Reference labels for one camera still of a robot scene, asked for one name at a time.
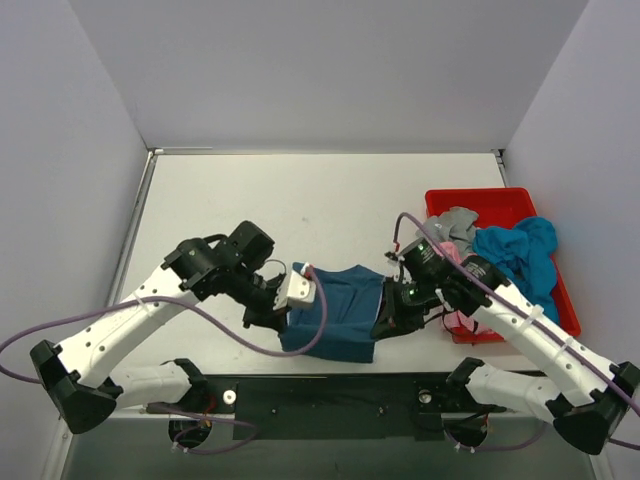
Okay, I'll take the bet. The dark blue t shirt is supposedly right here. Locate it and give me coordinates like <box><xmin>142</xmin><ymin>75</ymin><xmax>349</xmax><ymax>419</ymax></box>
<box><xmin>279</xmin><ymin>265</ymin><xmax>385</xmax><ymax>364</ymax></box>

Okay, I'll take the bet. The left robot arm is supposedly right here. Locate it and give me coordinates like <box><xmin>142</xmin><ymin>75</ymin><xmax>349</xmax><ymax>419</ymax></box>
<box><xmin>30</xmin><ymin>220</ymin><xmax>284</xmax><ymax>434</ymax></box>

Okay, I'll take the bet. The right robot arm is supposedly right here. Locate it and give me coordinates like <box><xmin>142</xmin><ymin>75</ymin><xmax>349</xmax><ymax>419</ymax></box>
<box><xmin>372</xmin><ymin>238</ymin><xmax>639</xmax><ymax>455</ymax></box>

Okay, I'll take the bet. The grey t shirt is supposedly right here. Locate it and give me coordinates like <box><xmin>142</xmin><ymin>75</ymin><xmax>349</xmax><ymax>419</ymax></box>
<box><xmin>423</xmin><ymin>206</ymin><xmax>479</xmax><ymax>257</ymax></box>

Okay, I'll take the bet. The pink t shirt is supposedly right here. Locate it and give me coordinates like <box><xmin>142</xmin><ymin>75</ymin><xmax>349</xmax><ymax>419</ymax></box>
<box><xmin>440</xmin><ymin>241</ymin><xmax>479</xmax><ymax>334</ymax></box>

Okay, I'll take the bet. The red plastic bin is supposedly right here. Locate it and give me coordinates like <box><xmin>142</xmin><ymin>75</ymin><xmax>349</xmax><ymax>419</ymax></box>
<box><xmin>425</xmin><ymin>188</ymin><xmax>581</xmax><ymax>337</ymax></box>

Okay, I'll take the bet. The bright blue t shirt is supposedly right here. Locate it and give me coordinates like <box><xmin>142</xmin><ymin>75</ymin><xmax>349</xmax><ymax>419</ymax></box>
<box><xmin>472</xmin><ymin>216</ymin><xmax>559</xmax><ymax>324</ymax></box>

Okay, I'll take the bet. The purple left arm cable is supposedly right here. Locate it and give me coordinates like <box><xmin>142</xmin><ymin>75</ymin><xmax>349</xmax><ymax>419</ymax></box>
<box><xmin>0</xmin><ymin>264</ymin><xmax>330</xmax><ymax>456</ymax></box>

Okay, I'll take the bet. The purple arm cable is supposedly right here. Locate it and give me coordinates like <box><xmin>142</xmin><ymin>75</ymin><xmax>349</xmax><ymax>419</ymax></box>
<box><xmin>0</xmin><ymin>264</ymin><xmax>330</xmax><ymax>456</ymax></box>
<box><xmin>392</xmin><ymin>212</ymin><xmax>640</xmax><ymax>454</ymax></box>

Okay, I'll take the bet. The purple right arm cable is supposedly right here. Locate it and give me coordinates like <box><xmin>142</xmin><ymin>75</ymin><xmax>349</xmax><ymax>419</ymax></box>
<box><xmin>392</xmin><ymin>212</ymin><xmax>640</xmax><ymax>454</ymax></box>

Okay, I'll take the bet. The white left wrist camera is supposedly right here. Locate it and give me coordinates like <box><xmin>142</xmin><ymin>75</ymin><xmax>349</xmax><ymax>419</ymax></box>
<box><xmin>273</xmin><ymin>269</ymin><xmax>317</xmax><ymax>311</ymax></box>

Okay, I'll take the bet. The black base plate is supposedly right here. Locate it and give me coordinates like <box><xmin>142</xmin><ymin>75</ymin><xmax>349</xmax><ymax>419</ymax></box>
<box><xmin>144</xmin><ymin>373</ymin><xmax>501</xmax><ymax>444</ymax></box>

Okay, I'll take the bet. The aluminium front rail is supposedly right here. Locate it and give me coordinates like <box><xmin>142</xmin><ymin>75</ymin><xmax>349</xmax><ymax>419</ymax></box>
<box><xmin>59</xmin><ymin>374</ymin><xmax>600</xmax><ymax>420</ymax></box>

